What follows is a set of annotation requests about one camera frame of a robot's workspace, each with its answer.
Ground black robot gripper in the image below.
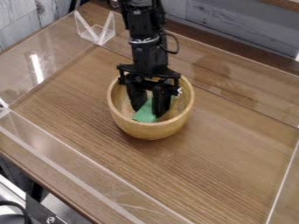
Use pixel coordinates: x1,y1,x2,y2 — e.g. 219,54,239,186
117,37,182,117

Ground green rectangular block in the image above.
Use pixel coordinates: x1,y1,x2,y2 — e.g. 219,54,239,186
133,97,157,123

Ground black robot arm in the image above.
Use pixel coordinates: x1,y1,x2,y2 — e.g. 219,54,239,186
117,0,182,117

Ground brown wooden bowl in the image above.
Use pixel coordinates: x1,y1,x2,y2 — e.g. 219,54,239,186
107,76,195,140

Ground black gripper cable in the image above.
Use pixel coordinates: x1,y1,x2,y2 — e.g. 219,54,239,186
159,29,182,56

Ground clear acrylic corner bracket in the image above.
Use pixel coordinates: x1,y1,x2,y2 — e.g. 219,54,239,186
74,10,117,46

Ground clear acrylic tray wall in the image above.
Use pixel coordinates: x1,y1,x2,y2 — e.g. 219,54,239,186
0,106,186,224

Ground black metal table bracket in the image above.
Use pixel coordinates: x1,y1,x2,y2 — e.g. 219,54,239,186
26,195,67,224

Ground black cable bottom left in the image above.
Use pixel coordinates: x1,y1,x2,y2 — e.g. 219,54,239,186
0,202,34,224

